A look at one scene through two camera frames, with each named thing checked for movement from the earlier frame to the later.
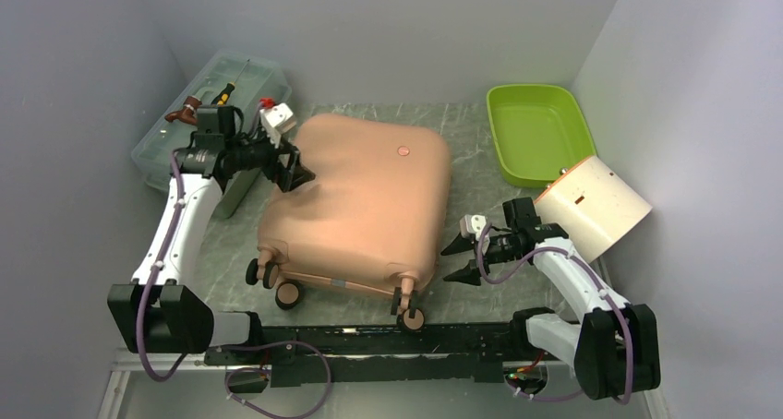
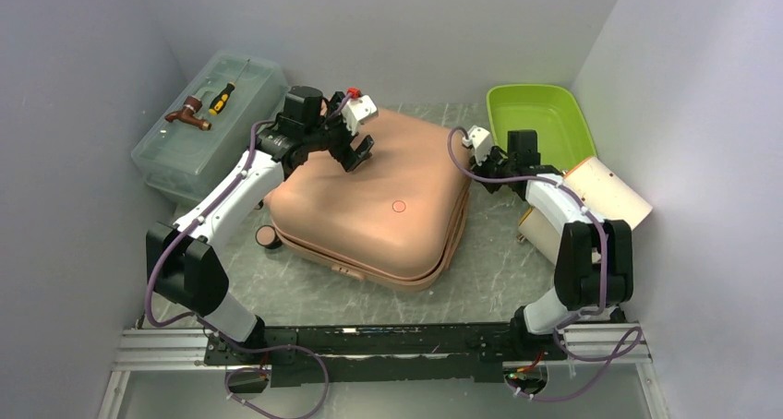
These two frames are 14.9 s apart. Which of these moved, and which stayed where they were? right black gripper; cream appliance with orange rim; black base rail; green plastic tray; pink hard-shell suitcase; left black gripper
Moved: right black gripper; left black gripper; pink hard-shell suitcase
Stayed: green plastic tray; black base rail; cream appliance with orange rim
